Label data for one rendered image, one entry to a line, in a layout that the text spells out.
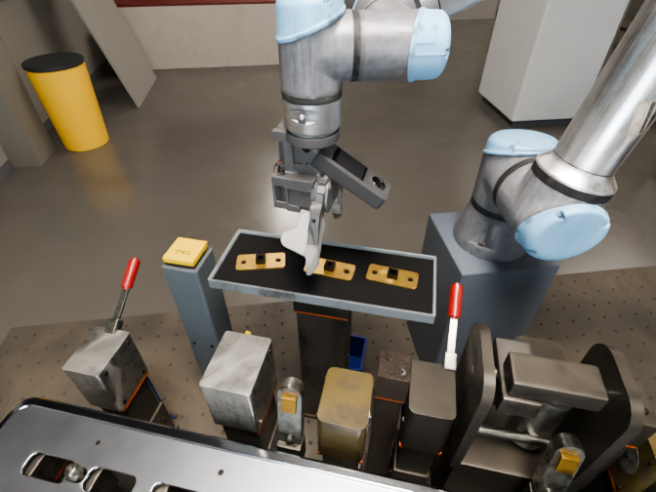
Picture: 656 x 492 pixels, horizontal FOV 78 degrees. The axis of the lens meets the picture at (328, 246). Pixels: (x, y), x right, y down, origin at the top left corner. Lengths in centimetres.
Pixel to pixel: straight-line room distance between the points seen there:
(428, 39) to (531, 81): 371
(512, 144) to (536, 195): 13
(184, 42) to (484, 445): 559
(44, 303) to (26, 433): 185
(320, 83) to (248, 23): 527
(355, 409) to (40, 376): 92
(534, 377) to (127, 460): 59
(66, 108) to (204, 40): 240
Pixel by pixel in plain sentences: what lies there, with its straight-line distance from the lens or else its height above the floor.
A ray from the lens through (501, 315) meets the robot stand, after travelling 95.
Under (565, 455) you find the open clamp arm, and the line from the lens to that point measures 66.
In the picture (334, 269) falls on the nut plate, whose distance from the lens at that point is 68.
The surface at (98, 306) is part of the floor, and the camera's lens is 249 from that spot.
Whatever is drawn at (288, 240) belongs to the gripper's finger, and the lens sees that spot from 59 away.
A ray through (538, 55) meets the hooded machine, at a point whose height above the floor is 66.
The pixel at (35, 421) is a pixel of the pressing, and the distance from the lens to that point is 85.
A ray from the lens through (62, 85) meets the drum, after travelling 391.
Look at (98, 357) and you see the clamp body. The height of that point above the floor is 106.
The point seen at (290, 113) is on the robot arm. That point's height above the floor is 144.
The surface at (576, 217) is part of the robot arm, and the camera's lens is 65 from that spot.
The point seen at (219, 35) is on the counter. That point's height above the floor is 37.
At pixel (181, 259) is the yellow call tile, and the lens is 75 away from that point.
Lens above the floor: 164
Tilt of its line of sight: 41 degrees down
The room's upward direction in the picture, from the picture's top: straight up
